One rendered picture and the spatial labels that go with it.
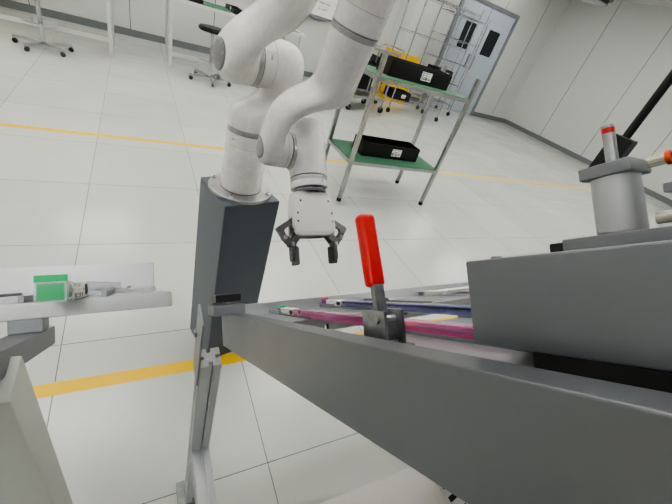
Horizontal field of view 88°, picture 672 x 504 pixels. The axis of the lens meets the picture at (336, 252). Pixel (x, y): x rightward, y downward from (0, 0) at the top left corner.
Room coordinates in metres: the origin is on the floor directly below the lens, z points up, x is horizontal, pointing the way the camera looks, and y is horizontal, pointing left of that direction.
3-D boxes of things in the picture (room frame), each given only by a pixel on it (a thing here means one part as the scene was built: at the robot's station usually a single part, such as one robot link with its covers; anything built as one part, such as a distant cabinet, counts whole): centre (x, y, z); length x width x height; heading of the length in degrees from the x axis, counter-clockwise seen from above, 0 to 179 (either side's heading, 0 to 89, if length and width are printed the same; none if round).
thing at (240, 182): (0.95, 0.34, 0.79); 0.19 x 0.19 x 0.18
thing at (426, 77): (3.01, -0.11, 1.01); 0.57 x 0.17 x 0.11; 125
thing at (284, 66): (0.98, 0.32, 1.00); 0.19 x 0.12 x 0.24; 139
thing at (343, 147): (3.01, -0.11, 0.55); 0.91 x 0.46 x 1.10; 125
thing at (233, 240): (0.95, 0.34, 0.35); 0.18 x 0.18 x 0.70; 49
